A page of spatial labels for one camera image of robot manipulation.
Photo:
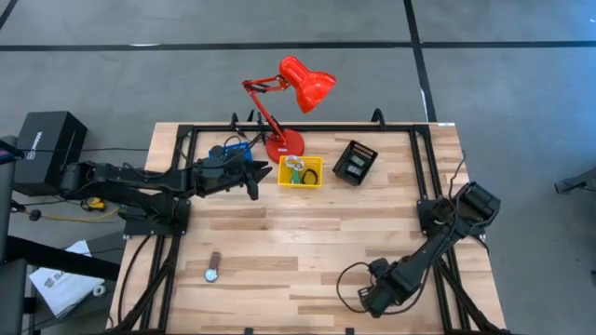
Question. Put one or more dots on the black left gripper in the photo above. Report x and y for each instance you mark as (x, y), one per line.
(223, 174)

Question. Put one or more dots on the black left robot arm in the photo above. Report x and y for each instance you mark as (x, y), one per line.
(139, 174)

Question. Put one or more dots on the black cardboard box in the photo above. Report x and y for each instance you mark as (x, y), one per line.
(51, 144)

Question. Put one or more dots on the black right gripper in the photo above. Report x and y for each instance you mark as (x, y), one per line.
(386, 288)

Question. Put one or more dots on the white printed paper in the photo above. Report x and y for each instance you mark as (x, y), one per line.
(60, 288)

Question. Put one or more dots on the green ribbed plastic clip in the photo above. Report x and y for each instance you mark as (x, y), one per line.
(295, 178)

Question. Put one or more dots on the yellow tape measure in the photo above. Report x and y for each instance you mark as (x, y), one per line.
(96, 204)

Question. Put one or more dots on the yellow plastic basket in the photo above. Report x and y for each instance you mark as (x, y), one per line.
(317, 163)

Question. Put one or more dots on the black table frame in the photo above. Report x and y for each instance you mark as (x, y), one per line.
(214, 127)

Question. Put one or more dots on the black band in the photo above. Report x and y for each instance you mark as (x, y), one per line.
(310, 170)

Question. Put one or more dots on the small white tape roll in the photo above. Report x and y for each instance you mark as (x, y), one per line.
(99, 286)

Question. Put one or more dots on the black plug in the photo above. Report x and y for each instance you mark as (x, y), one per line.
(35, 215)

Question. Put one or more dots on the black plastic basket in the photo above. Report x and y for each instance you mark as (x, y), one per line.
(368, 151)

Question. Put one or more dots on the blue plastic basket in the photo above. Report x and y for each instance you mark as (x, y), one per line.
(239, 152)

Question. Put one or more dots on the red desk lamp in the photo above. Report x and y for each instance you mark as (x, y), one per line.
(309, 86)

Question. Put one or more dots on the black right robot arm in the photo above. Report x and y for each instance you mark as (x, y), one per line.
(428, 251)

